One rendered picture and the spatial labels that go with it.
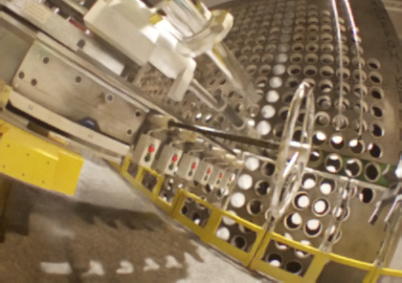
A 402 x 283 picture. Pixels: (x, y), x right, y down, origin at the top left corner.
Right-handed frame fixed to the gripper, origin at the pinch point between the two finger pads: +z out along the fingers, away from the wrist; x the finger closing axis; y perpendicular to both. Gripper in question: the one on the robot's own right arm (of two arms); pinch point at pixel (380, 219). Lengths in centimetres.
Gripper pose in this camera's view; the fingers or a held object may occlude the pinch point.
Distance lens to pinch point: 77.9
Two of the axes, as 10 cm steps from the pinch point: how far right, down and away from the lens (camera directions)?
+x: 4.0, 4.6, 7.9
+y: 5.7, 5.5, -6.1
